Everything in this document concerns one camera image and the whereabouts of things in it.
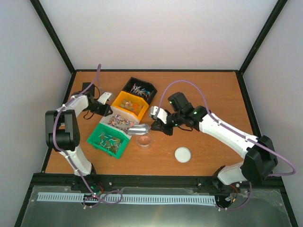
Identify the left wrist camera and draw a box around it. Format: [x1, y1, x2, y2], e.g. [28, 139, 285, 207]
[98, 92, 113, 105]

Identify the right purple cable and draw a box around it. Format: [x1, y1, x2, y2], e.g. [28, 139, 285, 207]
[158, 80, 297, 211]

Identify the yellow plastic bin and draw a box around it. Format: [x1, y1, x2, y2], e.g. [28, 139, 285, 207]
[112, 91, 149, 121]

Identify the white round lid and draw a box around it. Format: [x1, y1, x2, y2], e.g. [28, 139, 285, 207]
[174, 147, 191, 163]

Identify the purple cable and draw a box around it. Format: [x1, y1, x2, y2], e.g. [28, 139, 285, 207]
[52, 63, 124, 211]
[158, 80, 297, 211]

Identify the clear plastic cup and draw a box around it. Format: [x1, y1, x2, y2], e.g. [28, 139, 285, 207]
[136, 135, 152, 149]

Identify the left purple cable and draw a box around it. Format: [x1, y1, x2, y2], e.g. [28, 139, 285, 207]
[52, 63, 124, 211]

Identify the black plastic bin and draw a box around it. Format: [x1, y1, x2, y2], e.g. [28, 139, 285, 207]
[122, 77, 158, 105]

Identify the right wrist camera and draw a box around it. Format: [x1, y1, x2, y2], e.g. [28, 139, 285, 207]
[149, 106, 168, 124]

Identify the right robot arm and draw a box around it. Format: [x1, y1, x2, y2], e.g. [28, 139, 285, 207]
[150, 92, 278, 192]

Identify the silver metal scoop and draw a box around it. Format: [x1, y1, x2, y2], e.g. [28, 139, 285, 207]
[127, 124, 150, 136]

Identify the white translucent plastic bin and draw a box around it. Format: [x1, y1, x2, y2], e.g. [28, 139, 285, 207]
[99, 106, 140, 136]

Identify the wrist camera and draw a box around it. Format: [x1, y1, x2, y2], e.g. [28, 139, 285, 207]
[98, 92, 113, 105]
[149, 106, 168, 124]

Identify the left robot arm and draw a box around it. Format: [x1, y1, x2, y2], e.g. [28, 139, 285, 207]
[45, 84, 113, 191]

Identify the green plastic bin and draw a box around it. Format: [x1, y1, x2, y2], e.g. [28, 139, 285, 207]
[87, 123, 130, 159]

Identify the light blue cable duct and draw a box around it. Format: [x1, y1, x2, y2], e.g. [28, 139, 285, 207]
[36, 192, 216, 206]

